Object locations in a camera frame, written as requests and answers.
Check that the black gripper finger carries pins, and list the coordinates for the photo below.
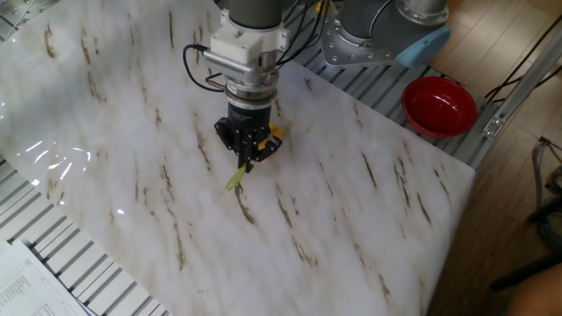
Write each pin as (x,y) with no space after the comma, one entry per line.
(259,157)
(226,138)

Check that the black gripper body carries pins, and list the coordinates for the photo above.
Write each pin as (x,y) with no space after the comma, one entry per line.
(248,125)

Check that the person's bare forearm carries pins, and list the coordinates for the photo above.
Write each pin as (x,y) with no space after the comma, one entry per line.
(540,294)

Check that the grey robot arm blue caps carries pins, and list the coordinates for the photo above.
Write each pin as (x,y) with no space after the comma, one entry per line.
(254,13)

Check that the marble pattern table sheet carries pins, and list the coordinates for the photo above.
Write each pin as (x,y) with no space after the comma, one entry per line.
(329,219)

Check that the yellow plastic clip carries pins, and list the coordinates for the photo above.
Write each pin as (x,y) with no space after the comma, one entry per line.
(321,6)

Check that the red bowl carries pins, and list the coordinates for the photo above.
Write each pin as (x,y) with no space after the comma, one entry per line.
(439,107)

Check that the silver perforated metal plate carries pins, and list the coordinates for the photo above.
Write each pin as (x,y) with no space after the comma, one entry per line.
(17,13)

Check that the printed paper sheets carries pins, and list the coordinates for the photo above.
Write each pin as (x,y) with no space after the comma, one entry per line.
(26,289)

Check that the black chair leg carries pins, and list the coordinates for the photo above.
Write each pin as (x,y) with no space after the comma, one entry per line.
(522,274)

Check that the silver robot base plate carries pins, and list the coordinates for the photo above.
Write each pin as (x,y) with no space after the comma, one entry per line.
(351,55)

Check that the aluminium frame post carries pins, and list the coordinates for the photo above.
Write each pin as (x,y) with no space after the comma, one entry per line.
(527,74)

